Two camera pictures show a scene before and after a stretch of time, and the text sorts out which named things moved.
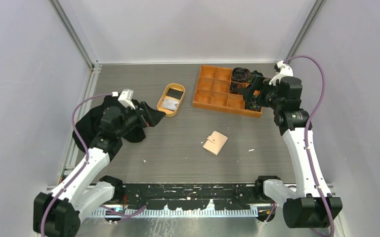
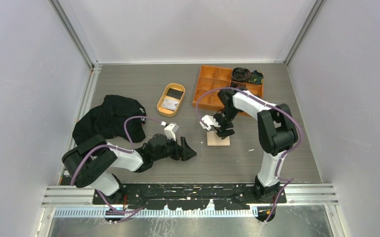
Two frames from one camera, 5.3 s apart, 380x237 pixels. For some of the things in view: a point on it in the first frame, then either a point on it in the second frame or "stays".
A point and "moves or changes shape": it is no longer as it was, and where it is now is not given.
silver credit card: x=170 y=104 stays
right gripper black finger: x=256 y=84 → x=224 y=134
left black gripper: x=155 y=115 → x=184 y=151
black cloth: x=88 y=122 stays
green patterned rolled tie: x=257 y=73 stays
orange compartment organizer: x=213 y=90 stays
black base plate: x=190 y=196 stays
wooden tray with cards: x=215 y=142 moves or changes shape
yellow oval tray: x=171 y=98 stays
